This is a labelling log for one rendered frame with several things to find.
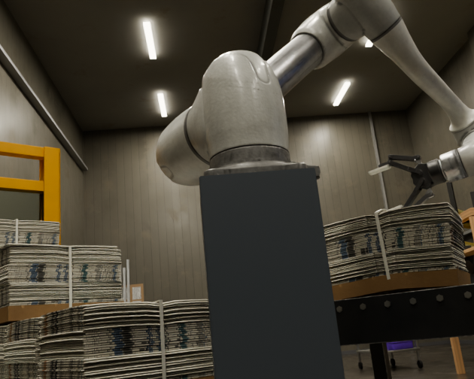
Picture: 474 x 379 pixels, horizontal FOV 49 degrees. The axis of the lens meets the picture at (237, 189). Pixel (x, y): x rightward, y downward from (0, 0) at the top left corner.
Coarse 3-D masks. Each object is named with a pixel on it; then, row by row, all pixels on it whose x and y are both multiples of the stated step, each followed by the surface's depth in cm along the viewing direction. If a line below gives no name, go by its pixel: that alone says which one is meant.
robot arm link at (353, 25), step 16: (336, 0) 140; (352, 0) 136; (368, 0) 135; (384, 0) 136; (336, 16) 141; (352, 16) 139; (368, 16) 137; (384, 16) 136; (352, 32) 142; (368, 32) 140
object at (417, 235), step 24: (408, 216) 146; (432, 216) 143; (456, 216) 154; (408, 240) 145; (432, 240) 141; (456, 240) 148; (408, 264) 143; (432, 264) 140; (456, 264) 144; (408, 288) 143; (432, 288) 141
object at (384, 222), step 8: (368, 216) 152; (384, 216) 150; (368, 224) 152; (384, 224) 149; (376, 232) 150; (384, 232) 149; (376, 240) 150; (384, 240) 148; (392, 240) 147; (376, 248) 149; (384, 248) 148; (392, 248) 147; (376, 256) 148; (392, 256) 146; (376, 264) 148; (392, 264) 146; (384, 272) 147; (392, 272) 146
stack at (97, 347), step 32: (32, 320) 133; (64, 320) 117; (96, 320) 110; (128, 320) 114; (160, 320) 118; (192, 320) 123; (0, 352) 153; (32, 352) 129; (64, 352) 115; (96, 352) 108; (128, 352) 113; (160, 352) 116; (192, 352) 122
